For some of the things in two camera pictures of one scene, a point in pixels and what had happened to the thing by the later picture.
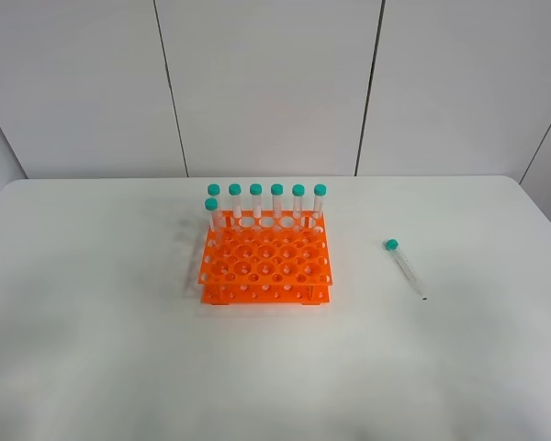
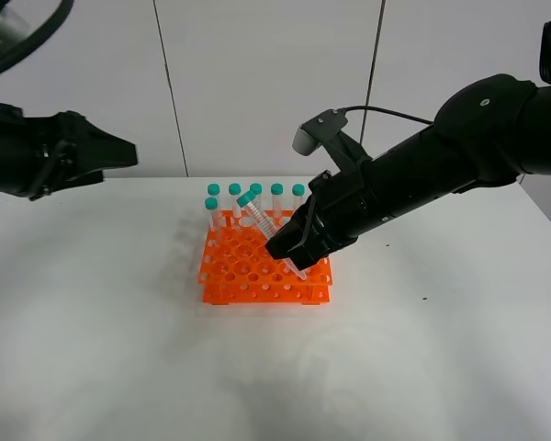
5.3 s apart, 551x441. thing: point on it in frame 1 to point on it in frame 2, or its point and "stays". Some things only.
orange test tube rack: [265, 256] stays
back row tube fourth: [276, 190] stays
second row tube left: [216, 223] stays
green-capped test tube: [392, 244] to [248, 200]
